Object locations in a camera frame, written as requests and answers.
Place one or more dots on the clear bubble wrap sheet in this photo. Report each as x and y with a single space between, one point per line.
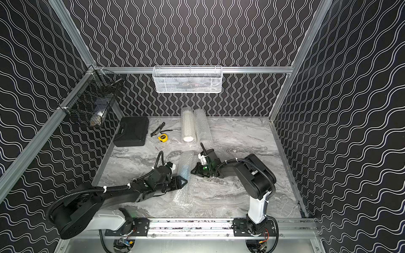
194 188

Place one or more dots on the white roll in black basket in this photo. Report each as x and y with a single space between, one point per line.
99 115

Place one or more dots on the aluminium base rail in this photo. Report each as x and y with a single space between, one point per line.
204 228

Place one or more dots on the bubble wrapped white cylinder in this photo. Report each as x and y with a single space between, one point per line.
188 131

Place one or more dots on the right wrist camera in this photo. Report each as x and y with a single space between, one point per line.
202 159

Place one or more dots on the black utility knife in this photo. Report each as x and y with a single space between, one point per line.
160 130

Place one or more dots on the yellow tape measure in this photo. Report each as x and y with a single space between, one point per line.
163 138

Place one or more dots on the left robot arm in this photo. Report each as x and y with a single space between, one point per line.
86 208

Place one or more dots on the black plastic tool case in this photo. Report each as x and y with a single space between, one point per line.
132 131

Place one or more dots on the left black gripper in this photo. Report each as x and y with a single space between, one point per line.
172 182

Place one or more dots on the black wire basket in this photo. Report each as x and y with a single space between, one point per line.
102 88

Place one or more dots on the white wire mesh basket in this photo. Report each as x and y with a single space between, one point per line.
188 79

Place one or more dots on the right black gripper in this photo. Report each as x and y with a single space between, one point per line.
198 170

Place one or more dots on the clear bubble wrap roll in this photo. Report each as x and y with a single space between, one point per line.
203 132

